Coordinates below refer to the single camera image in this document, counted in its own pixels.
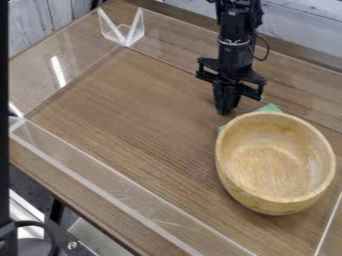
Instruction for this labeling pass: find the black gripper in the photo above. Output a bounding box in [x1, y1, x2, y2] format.
[197, 37, 268, 114]

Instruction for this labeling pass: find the green foam block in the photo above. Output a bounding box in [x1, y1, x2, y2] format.
[218, 103, 284, 134]

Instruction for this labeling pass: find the brown wooden bowl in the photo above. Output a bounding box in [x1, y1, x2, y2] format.
[216, 112, 337, 216]

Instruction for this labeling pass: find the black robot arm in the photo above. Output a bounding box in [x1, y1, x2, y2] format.
[197, 0, 269, 115]

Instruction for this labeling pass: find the black table leg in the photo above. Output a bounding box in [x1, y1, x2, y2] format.
[50, 199, 66, 224]

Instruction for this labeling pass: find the black vertical pole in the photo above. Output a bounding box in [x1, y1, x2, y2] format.
[0, 0, 18, 256]

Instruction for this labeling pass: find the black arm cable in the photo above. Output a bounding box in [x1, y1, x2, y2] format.
[250, 33, 272, 62]

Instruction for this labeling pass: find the clear acrylic corner bracket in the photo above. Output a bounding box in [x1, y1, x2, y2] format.
[97, 8, 145, 47]

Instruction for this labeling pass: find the black cable loop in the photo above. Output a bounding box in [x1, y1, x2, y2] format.
[9, 219, 62, 256]

